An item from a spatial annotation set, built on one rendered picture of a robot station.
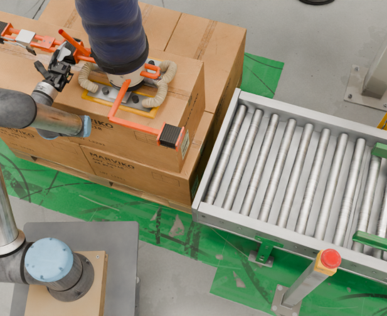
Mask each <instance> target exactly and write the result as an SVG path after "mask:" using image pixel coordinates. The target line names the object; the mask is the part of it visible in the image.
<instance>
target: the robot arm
mask: <svg viewBox="0 0 387 316"><path fill-rule="evenodd" d="M66 43H67V42H66V41H65V42H64V43H63V44H62V45H60V46H59V47H58V48H57V49H56V50H55V52H54V53H53V55H52V57H51V60H50V64H49V65H48V71H47V70H46V69H45V67H44V65H43V64H42V62H40V61H39V60H38V61H36V62H34V67H35V69H36V70H37V71H38V72H40V73H41V75H42V76H43V78H44V79H45V80H42V81H41V82H38V83H37V85H36V86H35V88H34V90H33V92H32V93H31V95H28V94H27V93H24V92H20V91H17V90H10V89H5V88H0V127H8V128H14V129H24V128H26V127H34V128H35V129H36V130H37V132H38V133H39V134H40V135H41V136H42V138H44V139H47V140H53V139H55V138H57V137H89V136H90V133H91V129H92V123H91V119H90V117H89V116H86V115H76V114H73V113H68V112H65V111H62V110H59V109H57V108H53V107H51V106H52V104H53V102H54V101H55V98H56V97H57V95H58V92H62V90H63V89H64V87H65V85H66V83H69V82H70V80H71V79H72V77H73V75H74V73H70V68H71V66H75V65H74V64H71V63H67V62H64V61H62V60H63V59H64V57H65V56H69V55H70V54H71V51H70V50H68V49H66V48H65V46H66ZM57 60H58V61H57ZM75 64H76V63H75ZM69 75H71V78H70V80H67V78H68V77H69ZM94 276H95V274H94V269H93V265H92V263H91V262H90V260H89V259H88V258H87V257H85V256H83V255H81V254H79V253H74V252H73V251H72V250H71V249H70V248H69V247H68V246H67V245H66V244H65V243H64V242H62V241H60V240H58V239H55V238H43V239H40V240H38V241H36V242H29V241H26V238H25V235H24V233H23V231H21V230H20V229H18V228H17V227H16V223H15V220H14V215H13V211H12V208H11V203H10V201H9V196H8V192H7V189H6V185H5V182H4V178H3V173H2V170H1V166H0V282H4V283H21V284H30V285H45V286H46V288H47V290H48V292H49V293H50V295H51V296H52V297H54V298H55V299H57V300H59V301H62V302H73V301H75V300H78V299H80V298H82V297H83V296H84V295H85V294H86V293H87V292H88V291H89V289H90V288H91V286H92V284H93V281H94Z"/></svg>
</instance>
